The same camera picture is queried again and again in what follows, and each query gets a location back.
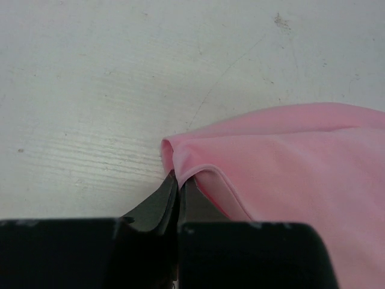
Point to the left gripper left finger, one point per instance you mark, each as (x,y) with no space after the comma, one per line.
(136,250)

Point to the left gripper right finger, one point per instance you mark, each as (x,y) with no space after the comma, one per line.
(215,252)

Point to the pink t shirt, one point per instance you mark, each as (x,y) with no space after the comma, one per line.
(320,164)

